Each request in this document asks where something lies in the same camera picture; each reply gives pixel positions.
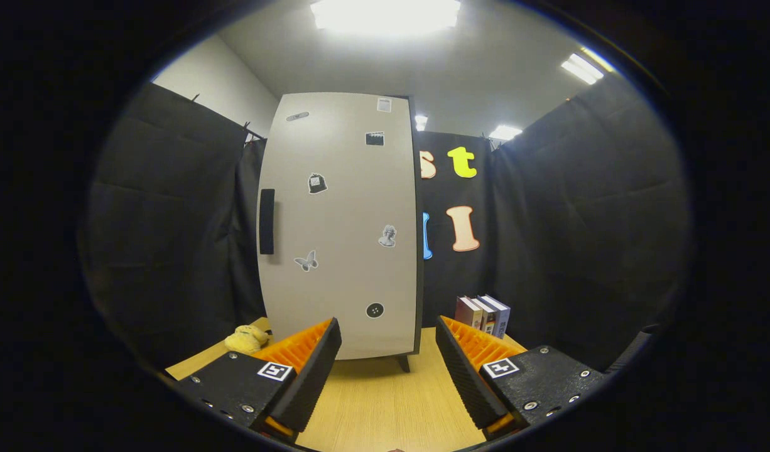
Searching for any long ceiling light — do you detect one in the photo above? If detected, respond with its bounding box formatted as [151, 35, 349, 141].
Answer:
[561, 51, 605, 86]

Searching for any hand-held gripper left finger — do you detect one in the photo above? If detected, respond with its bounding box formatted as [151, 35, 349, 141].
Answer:
[170, 317, 343, 444]

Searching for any yellow plush toy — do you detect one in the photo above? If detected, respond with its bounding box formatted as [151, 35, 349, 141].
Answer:
[225, 325, 273, 356]

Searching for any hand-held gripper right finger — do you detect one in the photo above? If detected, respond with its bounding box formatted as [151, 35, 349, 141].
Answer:
[435, 315, 618, 441]

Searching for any dark grey cabinet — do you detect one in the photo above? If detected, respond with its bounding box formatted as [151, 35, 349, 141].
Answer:
[390, 94, 426, 374]

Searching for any white-spined book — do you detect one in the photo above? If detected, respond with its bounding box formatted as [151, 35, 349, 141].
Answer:
[472, 296, 497, 335]

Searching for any black backdrop cloth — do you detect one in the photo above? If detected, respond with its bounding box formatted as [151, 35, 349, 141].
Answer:
[77, 72, 693, 372]

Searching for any grey-blue book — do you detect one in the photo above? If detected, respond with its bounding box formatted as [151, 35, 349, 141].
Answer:
[479, 294, 511, 340]

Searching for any black door handle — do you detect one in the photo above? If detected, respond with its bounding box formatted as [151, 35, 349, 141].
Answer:
[259, 188, 276, 256]

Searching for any beige cabinet door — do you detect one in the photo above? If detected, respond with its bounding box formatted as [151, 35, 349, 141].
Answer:
[256, 92, 420, 361]

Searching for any large ceiling light panel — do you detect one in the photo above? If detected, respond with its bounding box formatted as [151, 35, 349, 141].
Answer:
[310, 0, 462, 36]

